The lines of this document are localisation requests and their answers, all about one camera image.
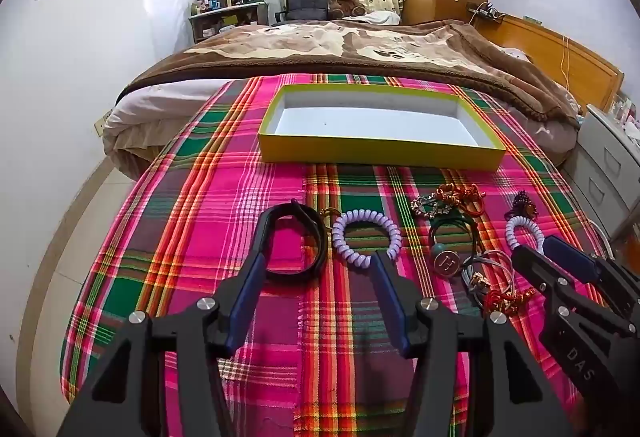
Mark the white pillow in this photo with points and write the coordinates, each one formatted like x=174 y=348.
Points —
x=380 y=17

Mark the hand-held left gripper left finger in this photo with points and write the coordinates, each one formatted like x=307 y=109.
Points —
x=245 y=289

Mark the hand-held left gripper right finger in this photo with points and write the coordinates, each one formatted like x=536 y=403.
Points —
x=392 y=302

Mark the power strip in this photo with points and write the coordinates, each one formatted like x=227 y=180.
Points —
x=485 y=11

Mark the wall socket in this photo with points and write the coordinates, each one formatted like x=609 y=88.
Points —
x=102 y=122

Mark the white drawer cabinet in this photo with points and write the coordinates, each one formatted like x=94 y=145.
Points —
x=600 y=157

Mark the dark grey chair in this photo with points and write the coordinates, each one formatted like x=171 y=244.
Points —
x=305 y=2

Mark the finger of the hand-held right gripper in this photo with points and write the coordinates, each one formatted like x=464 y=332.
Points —
x=572 y=262
x=537 y=274

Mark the yellow-green shallow cardboard box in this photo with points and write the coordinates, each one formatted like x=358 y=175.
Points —
x=375 y=122

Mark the brown patterned blanket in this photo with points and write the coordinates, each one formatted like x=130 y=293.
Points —
x=350 y=42

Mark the bed with pale sheet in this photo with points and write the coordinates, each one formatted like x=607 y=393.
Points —
x=135 y=117

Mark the cluttered desk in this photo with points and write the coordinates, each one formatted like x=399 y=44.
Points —
x=225 y=14

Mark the pink green plaid cloth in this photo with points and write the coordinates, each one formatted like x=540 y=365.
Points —
x=200 y=217

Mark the wooden headboard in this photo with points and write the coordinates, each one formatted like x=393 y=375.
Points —
x=550 y=42

